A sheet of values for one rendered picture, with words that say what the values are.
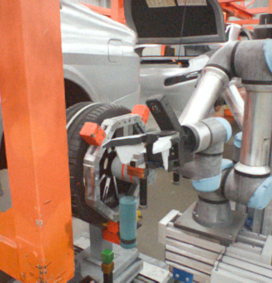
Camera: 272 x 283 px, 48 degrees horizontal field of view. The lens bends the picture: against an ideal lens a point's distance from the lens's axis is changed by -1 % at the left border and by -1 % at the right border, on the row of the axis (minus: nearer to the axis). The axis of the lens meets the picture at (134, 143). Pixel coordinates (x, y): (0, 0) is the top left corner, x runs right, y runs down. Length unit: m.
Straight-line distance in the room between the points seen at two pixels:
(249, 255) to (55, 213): 0.71
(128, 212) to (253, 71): 0.89
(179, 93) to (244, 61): 3.05
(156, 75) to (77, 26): 2.26
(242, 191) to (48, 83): 0.73
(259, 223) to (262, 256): 0.20
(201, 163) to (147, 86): 3.36
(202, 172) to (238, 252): 0.46
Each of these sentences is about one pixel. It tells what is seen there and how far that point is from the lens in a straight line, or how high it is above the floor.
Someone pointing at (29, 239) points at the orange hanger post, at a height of 0.75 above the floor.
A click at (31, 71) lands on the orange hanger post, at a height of 1.37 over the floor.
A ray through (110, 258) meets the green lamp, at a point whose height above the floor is 0.64.
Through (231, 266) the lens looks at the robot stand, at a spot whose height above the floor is 0.74.
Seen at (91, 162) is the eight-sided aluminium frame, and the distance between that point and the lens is 1.42.
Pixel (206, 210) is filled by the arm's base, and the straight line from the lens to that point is 1.17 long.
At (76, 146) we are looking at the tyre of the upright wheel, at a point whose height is 1.02.
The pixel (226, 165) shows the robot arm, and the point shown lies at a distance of 1.12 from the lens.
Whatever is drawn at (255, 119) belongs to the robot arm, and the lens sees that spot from 1.02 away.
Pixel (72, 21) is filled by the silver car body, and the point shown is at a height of 1.63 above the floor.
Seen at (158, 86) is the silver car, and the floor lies 1.09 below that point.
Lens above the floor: 1.40
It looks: 15 degrees down
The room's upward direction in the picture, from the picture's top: straight up
